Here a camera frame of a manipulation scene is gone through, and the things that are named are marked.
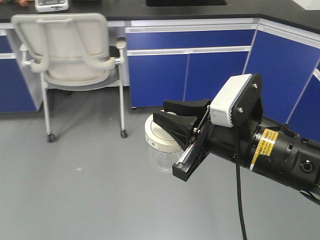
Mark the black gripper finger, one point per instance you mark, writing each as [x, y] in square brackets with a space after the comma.
[196, 108]
[179, 127]

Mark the blue lab cabinets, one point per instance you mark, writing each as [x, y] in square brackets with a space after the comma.
[193, 62]

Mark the beige office chair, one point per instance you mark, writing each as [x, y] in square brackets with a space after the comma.
[71, 52]

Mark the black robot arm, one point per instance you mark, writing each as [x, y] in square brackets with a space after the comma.
[259, 144]

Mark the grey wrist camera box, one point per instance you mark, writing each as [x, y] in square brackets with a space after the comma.
[221, 106]

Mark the glass jar with white lid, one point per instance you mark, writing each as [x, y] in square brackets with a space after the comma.
[163, 150]

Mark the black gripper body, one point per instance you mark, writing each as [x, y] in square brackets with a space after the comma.
[233, 144]

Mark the white electronic scale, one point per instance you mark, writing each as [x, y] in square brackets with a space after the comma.
[46, 6]

